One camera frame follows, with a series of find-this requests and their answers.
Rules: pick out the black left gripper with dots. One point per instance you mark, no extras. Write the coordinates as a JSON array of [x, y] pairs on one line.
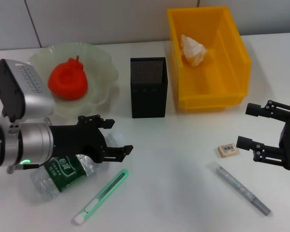
[[75, 142]]

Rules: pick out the clear bottle with green label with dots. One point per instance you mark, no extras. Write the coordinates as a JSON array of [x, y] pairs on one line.
[[62, 174]]

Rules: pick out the white paper ball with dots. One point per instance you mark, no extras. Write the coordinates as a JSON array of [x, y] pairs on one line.
[[193, 50]]

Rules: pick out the beige eraser with barcode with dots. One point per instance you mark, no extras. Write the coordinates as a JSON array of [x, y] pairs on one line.
[[228, 150]]

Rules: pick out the black mesh pen holder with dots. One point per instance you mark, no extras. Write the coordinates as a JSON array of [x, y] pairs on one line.
[[148, 101]]

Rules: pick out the mint green utility knife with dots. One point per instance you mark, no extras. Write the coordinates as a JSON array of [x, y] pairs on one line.
[[101, 197]]

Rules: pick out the grey pen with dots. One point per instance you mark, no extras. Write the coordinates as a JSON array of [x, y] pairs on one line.
[[244, 191]]

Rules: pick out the pale green glass fruit plate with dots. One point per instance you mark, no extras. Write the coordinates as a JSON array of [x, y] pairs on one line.
[[99, 72]]

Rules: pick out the yellow plastic bin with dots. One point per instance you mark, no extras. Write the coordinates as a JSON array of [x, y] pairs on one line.
[[232, 72]]

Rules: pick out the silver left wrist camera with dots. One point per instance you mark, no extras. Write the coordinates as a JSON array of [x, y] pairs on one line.
[[31, 91]]

